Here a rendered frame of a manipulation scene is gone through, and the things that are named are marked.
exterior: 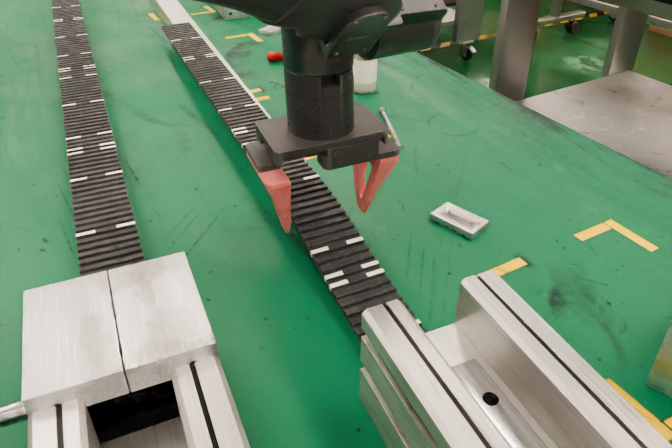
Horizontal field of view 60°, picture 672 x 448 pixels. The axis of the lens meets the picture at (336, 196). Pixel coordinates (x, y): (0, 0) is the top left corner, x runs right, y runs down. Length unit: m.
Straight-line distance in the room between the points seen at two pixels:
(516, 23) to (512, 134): 1.44
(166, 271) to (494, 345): 0.21
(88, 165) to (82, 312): 0.31
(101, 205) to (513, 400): 0.40
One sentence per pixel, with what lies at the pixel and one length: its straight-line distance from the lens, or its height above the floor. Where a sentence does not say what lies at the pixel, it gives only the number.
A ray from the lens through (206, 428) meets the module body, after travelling 0.32.
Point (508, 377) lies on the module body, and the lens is 0.39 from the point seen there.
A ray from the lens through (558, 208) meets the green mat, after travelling 0.65.
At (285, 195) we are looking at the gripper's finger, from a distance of 0.50.
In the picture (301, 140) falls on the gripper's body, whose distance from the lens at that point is 0.49.
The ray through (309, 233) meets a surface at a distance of 0.53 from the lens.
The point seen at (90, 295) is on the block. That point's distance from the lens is 0.40.
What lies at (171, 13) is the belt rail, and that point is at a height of 0.81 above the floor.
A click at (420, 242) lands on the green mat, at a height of 0.78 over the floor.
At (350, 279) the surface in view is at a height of 0.80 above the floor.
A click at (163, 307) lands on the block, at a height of 0.87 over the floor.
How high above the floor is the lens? 1.12
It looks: 33 degrees down
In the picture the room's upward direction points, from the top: straight up
